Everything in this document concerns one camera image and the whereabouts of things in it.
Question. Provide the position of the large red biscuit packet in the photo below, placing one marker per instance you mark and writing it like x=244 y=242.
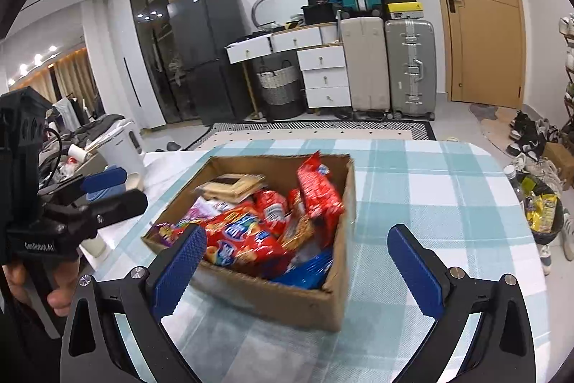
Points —
x=242 y=239

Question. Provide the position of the wooden door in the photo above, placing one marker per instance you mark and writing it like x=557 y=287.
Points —
x=484 y=28

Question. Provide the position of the oval mirror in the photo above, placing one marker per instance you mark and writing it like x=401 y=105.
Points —
x=278 y=8

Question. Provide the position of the dark grey fridge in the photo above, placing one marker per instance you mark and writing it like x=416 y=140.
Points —
x=206 y=51

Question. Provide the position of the tall red snack packet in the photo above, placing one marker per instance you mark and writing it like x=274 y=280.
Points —
x=318 y=190

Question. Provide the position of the silver suitcase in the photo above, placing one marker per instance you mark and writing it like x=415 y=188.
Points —
x=410 y=69

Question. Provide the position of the blue snack packet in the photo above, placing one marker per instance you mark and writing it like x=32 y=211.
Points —
x=309 y=271

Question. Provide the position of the white wardrobe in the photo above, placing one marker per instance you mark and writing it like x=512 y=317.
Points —
x=130 y=64

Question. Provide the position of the dark glass cabinet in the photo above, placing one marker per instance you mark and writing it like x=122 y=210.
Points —
x=152 y=51

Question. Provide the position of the small brown cardboard box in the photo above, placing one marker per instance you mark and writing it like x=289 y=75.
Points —
x=558 y=158

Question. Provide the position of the person's left hand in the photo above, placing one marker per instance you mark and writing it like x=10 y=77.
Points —
x=62 y=280

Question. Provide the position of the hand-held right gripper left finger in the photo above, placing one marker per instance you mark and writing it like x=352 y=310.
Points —
x=177 y=271

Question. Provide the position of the patterned rug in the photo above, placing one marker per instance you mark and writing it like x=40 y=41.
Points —
x=314 y=134

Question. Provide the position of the small red snack packet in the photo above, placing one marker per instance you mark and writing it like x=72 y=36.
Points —
x=271 y=208

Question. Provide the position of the paper cup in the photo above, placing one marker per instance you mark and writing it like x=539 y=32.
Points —
x=77 y=152

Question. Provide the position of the white drawer unit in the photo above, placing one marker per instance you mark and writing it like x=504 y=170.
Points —
x=325 y=78

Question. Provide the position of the purple snack packet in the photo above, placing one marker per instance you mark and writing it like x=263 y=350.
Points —
x=170 y=230

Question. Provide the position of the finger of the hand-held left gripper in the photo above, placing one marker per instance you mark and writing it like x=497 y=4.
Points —
x=105 y=180
x=123 y=204

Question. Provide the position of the beige suitcase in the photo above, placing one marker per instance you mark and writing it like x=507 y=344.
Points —
x=365 y=64

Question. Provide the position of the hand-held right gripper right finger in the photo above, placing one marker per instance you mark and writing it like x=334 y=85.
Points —
x=417 y=271

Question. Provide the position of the yellow black shoe box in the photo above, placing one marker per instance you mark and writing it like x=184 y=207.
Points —
x=403 y=11

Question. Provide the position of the beige brown snack packet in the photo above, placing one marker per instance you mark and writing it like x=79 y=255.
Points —
x=228 y=185

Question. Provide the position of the white appliance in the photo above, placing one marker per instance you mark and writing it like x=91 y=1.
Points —
x=125 y=145

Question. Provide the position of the beige curtain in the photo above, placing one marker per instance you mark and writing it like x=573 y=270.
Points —
x=67 y=82

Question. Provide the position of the black trash bin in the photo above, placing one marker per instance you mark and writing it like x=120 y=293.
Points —
x=540 y=226

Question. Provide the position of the woven laundry basket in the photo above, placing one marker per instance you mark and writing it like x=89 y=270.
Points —
x=280 y=91

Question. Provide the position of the white vanity desk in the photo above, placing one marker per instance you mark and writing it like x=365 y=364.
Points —
x=287 y=39

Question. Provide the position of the clear plastic bottle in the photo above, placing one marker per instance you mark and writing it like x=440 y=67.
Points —
x=513 y=185

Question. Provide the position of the black storage box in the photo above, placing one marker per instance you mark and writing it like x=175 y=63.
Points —
x=319 y=15

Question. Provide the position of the grey doormat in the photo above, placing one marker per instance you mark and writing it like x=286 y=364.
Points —
x=489 y=118

